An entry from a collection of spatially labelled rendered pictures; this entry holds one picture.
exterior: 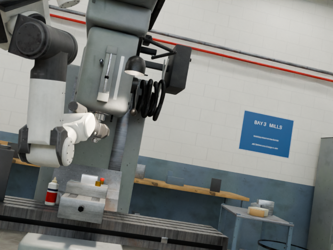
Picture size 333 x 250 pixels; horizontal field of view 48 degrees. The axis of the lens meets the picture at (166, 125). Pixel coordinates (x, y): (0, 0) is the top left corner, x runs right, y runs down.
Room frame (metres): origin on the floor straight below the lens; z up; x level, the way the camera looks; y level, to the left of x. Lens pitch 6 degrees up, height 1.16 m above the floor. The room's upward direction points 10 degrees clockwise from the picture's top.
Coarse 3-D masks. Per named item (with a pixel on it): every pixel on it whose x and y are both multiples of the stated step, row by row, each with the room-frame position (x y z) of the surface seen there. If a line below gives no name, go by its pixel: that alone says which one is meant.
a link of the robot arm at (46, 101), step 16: (32, 80) 0.93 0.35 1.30; (48, 80) 0.92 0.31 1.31; (32, 96) 0.93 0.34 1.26; (48, 96) 0.93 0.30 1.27; (64, 96) 0.98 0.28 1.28; (32, 112) 0.94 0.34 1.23; (48, 112) 0.93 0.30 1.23; (32, 128) 0.94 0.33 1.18; (48, 128) 0.94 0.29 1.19; (64, 128) 0.99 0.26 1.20; (48, 144) 0.95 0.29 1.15; (64, 144) 0.98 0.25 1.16; (64, 160) 0.99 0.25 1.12
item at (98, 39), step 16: (96, 32) 1.39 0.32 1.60; (112, 32) 1.40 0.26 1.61; (96, 48) 1.39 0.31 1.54; (128, 48) 1.41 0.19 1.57; (96, 64) 1.39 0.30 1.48; (80, 80) 1.39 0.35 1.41; (96, 80) 1.39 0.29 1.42; (112, 80) 1.40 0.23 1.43; (128, 80) 1.41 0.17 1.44; (80, 96) 1.38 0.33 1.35; (96, 96) 1.39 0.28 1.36; (112, 96) 1.40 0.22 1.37; (128, 96) 1.43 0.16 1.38; (112, 112) 1.42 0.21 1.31
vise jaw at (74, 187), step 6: (66, 186) 1.39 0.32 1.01; (72, 186) 1.40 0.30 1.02; (78, 186) 1.40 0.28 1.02; (84, 186) 1.40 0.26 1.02; (90, 186) 1.40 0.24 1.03; (96, 186) 1.42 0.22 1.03; (102, 186) 1.46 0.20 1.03; (66, 192) 1.39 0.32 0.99; (72, 192) 1.40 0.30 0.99; (78, 192) 1.40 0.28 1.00; (84, 192) 1.40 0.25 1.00; (90, 192) 1.40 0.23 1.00; (96, 192) 1.41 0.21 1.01; (102, 192) 1.41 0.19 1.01
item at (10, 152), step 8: (0, 144) 1.45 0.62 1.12; (0, 152) 1.38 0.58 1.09; (8, 152) 1.39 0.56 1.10; (0, 160) 1.39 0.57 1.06; (8, 160) 1.39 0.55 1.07; (0, 168) 1.39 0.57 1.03; (8, 168) 1.40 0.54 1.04; (0, 176) 1.39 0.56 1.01; (8, 176) 1.40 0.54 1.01; (0, 184) 1.39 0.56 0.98; (0, 192) 1.39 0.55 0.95; (0, 200) 1.40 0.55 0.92
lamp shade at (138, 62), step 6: (132, 60) 1.26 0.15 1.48; (138, 60) 1.26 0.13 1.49; (126, 66) 1.27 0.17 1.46; (132, 66) 1.26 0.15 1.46; (138, 66) 1.26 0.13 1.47; (144, 66) 1.27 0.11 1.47; (126, 72) 1.31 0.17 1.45; (132, 72) 1.32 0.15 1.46; (138, 72) 1.32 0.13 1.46; (144, 72) 1.28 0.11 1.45
